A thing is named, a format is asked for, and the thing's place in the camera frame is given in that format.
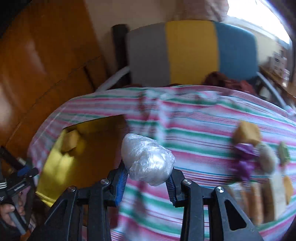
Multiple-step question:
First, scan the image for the white plastic ball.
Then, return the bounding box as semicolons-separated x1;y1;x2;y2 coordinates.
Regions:
121;133;176;186

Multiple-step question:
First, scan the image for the yellow sponge block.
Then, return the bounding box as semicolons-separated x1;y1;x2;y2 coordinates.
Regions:
61;130;81;152

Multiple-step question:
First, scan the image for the gold metal tray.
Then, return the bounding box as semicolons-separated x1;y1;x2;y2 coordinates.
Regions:
36;115;130;206

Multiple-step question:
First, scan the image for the striped bed sheet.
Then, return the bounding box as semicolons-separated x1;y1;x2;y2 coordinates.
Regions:
28;85;295;240

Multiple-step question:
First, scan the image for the purple candy wrapper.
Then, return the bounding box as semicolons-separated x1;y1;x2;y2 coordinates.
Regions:
232;143;259;182

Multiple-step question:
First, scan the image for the yellow sponge cube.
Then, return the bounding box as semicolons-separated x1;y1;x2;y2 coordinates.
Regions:
233;120;261;146

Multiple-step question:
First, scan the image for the grey white wrapped ball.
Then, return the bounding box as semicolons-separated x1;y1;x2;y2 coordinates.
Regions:
256;143;278;175

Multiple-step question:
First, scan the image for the dark red cloth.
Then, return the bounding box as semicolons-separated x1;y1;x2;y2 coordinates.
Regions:
202;72;256;95

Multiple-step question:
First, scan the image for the grey yellow blue headboard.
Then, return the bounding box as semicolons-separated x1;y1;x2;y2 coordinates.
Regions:
127;20;258;87

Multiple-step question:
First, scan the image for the wooden wardrobe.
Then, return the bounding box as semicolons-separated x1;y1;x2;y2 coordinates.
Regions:
1;1;107;158

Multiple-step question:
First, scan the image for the pink curtain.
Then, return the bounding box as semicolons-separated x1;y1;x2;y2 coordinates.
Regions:
173;0;229;22

